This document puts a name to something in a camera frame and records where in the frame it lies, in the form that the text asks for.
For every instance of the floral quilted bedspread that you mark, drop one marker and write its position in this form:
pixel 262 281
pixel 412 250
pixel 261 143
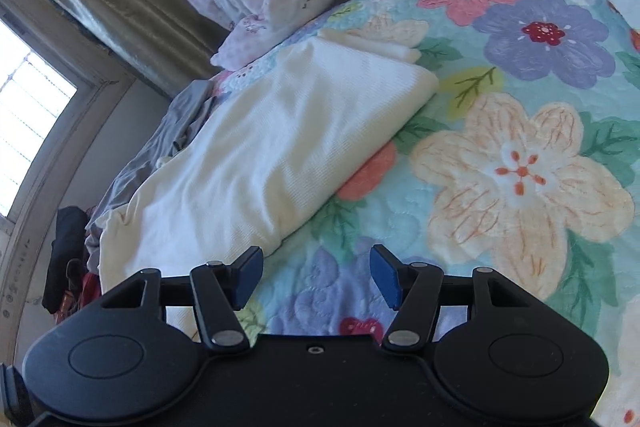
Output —
pixel 526 160

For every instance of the black garment on cushion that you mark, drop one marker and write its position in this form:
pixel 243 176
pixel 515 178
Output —
pixel 67 264

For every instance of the grey cloth garment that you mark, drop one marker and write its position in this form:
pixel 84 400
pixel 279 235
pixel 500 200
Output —
pixel 186 115

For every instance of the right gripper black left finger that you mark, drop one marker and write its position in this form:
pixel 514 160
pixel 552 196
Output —
pixel 140 347

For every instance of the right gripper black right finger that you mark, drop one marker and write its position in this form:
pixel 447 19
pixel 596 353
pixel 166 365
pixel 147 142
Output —
pixel 493 352

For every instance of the red garment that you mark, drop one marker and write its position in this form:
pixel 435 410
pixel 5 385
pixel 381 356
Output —
pixel 87 291

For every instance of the cream knit baby cardigan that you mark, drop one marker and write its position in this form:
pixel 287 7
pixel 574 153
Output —
pixel 285 165

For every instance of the wooden window frame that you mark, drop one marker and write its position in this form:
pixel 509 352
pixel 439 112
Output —
pixel 101 81

